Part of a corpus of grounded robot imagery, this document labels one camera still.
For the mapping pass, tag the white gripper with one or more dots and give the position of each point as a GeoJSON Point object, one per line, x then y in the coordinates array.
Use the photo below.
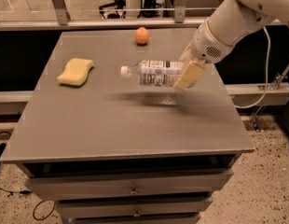
{"type": "Point", "coordinates": [205, 45]}

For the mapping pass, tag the clear blue-labelled plastic bottle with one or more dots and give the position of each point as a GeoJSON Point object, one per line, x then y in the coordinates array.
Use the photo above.
{"type": "Point", "coordinates": [153, 73]}

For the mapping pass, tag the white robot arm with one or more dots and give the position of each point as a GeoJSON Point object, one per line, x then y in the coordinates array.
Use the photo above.
{"type": "Point", "coordinates": [232, 21]}

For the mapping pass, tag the yellow sponge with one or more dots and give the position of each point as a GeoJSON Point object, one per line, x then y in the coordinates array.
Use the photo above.
{"type": "Point", "coordinates": [75, 72]}

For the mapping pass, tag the orange fruit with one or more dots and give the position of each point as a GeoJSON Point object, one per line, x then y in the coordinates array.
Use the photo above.
{"type": "Point", "coordinates": [141, 36]}

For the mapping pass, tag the top grey drawer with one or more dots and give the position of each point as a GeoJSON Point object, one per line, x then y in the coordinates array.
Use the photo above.
{"type": "Point", "coordinates": [128, 185]}

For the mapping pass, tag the grey drawer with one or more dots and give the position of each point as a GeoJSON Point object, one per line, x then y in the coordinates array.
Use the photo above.
{"type": "Point", "coordinates": [134, 208]}
{"type": "Point", "coordinates": [128, 185]}

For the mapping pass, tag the grey drawer cabinet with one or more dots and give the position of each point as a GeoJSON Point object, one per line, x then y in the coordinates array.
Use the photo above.
{"type": "Point", "coordinates": [112, 125]}

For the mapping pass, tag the grey metal railing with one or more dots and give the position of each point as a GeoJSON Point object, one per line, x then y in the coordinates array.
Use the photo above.
{"type": "Point", "coordinates": [29, 15]}

